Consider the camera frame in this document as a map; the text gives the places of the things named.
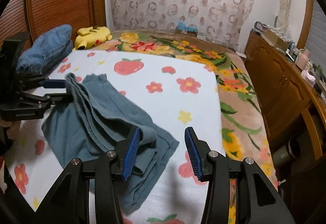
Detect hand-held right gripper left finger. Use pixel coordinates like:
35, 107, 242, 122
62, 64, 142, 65
33, 126, 142, 224

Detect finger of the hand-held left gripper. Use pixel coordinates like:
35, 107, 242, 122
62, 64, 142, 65
22, 92, 74, 112
15, 78, 69, 96

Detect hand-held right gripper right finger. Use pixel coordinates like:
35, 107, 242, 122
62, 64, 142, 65
185, 127, 296, 224

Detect teal pants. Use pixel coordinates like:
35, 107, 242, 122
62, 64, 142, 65
41, 73, 180, 214

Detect person's left hand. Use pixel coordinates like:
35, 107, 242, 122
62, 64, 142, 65
0, 121, 23, 140

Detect blue denim jeans pile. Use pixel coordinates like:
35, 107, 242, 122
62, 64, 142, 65
16, 24, 74, 75

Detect yellow plush toy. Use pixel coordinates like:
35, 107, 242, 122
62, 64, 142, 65
73, 26, 113, 51

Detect white flower print sheet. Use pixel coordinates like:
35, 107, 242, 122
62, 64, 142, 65
2, 49, 226, 224

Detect brown floral blanket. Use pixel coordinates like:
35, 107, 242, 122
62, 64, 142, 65
99, 30, 279, 224

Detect grey cylindrical bin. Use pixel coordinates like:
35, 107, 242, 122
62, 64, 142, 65
274, 137, 302, 167

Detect wooden sideboard cabinet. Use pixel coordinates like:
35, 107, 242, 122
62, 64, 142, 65
244, 30, 326, 161

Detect small cardboard box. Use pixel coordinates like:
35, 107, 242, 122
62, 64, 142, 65
175, 28, 198, 38

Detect blue plastic bag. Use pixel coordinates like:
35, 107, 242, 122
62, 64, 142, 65
178, 19, 198, 32

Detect pink tissue box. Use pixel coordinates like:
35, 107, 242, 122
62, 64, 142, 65
301, 70, 316, 87

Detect open cardboard box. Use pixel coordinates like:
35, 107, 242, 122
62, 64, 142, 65
263, 28, 291, 50

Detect dark patterned box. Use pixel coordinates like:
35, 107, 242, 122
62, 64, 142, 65
255, 21, 268, 33

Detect pink kettle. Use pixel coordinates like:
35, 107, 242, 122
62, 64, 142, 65
295, 48, 310, 70

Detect grey window blind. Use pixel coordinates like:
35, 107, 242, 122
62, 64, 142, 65
306, 2, 326, 66

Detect wooden window frame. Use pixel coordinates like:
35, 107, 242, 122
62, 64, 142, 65
295, 0, 315, 49

